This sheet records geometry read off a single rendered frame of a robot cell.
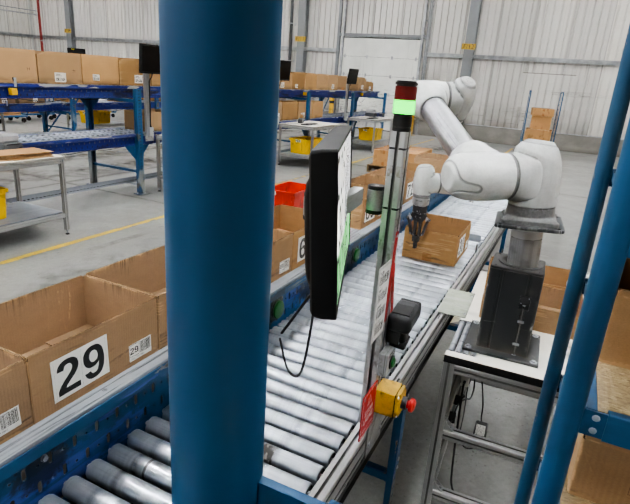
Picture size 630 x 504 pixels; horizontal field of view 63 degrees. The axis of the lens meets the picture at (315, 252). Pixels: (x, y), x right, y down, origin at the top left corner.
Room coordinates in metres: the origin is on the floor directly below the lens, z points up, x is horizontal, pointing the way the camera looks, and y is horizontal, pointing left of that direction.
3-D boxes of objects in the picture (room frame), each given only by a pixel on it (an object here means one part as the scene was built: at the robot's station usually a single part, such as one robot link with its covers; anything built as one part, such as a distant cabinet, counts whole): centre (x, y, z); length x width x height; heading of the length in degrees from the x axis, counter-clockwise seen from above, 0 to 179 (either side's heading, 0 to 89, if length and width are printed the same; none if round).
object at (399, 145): (1.24, -0.19, 1.11); 0.12 x 0.05 x 0.88; 155
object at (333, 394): (1.43, 0.03, 0.72); 0.52 x 0.05 x 0.05; 65
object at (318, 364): (1.55, -0.03, 0.72); 0.52 x 0.05 x 0.05; 65
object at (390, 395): (1.25, -0.25, 0.84); 0.15 x 0.09 x 0.07; 155
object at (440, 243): (2.83, -0.69, 0.83); 0.39 x 0.29 x 0.17; 155
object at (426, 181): (2.67, -0.55, 1.19); 0.13 x 0.11 x 0.16; 97
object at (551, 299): (2.03, -0.93, 0.80); 0.38 x 0.28 x 0.10; 65
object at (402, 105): (1.24, -0.18, 1.62); 0.05 x 0.05 x 0.06
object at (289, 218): (2.26, 0.14, 0.96); 0.39 x 0.29 x 0.17; 155
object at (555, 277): (2.32, -1.03, 0.80); 0.38 x 0.28 x 0.10; 69
